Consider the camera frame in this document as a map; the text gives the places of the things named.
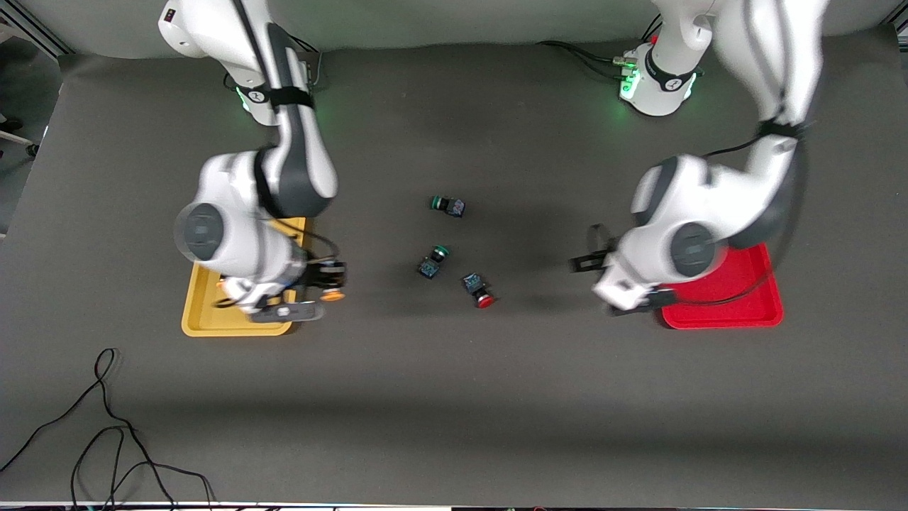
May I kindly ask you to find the yellow plastic tray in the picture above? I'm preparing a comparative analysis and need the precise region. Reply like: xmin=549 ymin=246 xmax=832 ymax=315
xmin=181 ymin=216 xmax=313 ymax=337

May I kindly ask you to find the red plastic tray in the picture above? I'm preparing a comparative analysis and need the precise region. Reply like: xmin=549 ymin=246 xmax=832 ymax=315
xmin=660 ymin=241 xmax=785 ymax=331

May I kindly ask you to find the dark grey table mat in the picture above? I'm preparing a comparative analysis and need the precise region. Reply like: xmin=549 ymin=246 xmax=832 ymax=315
xmin=0 ymin=28 xmax=908 ymax=508

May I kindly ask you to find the rolling stand leg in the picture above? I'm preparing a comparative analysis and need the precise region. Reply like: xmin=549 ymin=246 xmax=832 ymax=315
xmin=0 ymin=114 xmax=39 ymax=158

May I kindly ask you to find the red push button switch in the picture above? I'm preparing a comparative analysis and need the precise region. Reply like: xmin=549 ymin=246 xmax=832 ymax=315
xmin=463 ymin=273 xmax=496 ymax=309

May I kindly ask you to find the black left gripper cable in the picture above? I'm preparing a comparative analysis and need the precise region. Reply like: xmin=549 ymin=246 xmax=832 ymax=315
xmin=702 ymin=121 xmax=809 ymax=307

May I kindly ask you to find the thin black loose cable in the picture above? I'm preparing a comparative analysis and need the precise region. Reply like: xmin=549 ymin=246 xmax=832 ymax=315
xmin=0 ymin=347 xmax=214 ymax=510

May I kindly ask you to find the black right arm base cable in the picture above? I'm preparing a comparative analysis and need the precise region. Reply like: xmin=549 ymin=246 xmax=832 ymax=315
xmin=291 ymin=35 xmax=323 ymax=89

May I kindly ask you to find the black arm base cable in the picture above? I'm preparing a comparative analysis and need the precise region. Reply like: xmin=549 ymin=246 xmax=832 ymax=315
xmin=536 ymin=39 xmax=639 ymax=79
xmin=291 ymin=35 xmax=323 ymax=89

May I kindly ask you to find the black left arm base cable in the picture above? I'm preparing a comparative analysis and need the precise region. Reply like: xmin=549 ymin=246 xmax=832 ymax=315
xmin=536 ymin=39 xmax=639 ymax=79

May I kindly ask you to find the aluminium frame rail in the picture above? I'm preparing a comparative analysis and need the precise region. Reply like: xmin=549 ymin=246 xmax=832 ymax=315
xmin=0 ymin=0 xmax=73 ymax=57

